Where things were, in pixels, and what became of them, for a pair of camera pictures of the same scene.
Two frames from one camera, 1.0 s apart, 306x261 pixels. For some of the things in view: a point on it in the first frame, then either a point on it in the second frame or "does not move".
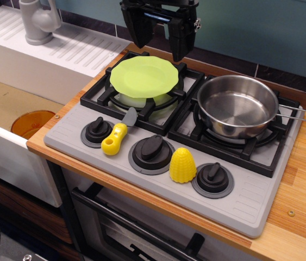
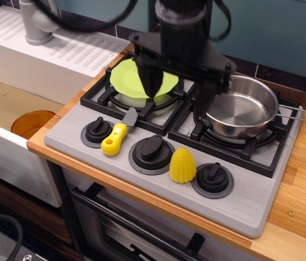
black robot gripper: (140, 16) to (194, 59)
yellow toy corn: (182, 168) does not move
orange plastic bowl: (28, 124) does not move
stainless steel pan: (241, 107) does not move
